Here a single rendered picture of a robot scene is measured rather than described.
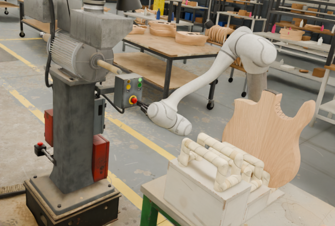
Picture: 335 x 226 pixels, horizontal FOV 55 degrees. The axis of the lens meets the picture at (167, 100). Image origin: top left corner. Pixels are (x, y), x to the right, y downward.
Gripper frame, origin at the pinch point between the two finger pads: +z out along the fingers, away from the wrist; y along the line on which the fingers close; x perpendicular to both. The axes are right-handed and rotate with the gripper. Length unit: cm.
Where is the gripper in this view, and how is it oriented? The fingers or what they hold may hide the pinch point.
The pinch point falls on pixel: (140, 104)
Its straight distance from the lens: 201.7
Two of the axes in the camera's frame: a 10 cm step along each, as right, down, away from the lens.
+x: 1.2, -9.3, -3.5
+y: 7.3, -1.6, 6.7
